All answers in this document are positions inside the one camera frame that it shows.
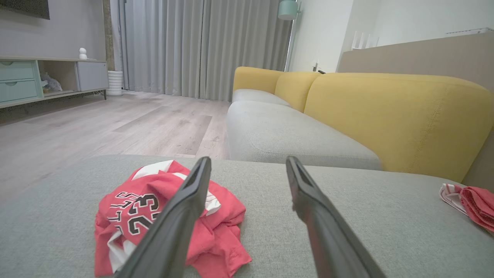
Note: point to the white ribbed cylinder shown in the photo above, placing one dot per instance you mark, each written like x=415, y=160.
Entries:
x=114, y=83

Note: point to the small dark and white object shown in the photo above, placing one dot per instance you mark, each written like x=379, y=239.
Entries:
x=318, y=69

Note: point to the white flat device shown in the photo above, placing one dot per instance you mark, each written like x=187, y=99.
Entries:
x=471, y=31

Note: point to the grey pleated curtain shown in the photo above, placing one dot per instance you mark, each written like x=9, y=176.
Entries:
x=193, y=46

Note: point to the white upright slats object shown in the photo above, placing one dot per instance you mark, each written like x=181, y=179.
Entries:
x=364, y=42

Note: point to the grey plush toy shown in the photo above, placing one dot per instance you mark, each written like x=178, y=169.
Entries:
x=51, y=83

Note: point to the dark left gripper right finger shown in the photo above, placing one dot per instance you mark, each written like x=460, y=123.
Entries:
x=328, y=231

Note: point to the dark wall television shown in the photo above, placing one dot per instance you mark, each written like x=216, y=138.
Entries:
x=23, y=5

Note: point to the floor lamp with teal shade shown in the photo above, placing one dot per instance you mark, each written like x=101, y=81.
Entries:
x=287, y=9

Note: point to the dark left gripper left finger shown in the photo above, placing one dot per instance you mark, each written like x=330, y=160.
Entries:
x=170, y=231

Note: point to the small white figurine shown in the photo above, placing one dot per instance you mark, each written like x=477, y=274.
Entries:
x=83, y=54

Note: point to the wooden TV cabinet teal drawers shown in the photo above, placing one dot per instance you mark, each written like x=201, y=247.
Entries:
x=19, y=83

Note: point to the grey sofa seat cushion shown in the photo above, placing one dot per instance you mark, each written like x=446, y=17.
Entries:
x=254, y=96
x=278, y=135

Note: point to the yellow sofa backrest cushion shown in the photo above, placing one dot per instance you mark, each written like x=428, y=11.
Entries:
x=295, y=88
x=254, y=77
x=386, y=116

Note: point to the red Bulls 23 shorts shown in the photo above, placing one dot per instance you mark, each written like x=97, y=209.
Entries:
x=227, y=231

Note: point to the red Bulls 23 jersey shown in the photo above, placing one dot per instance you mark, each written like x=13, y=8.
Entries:
x=478, y=204

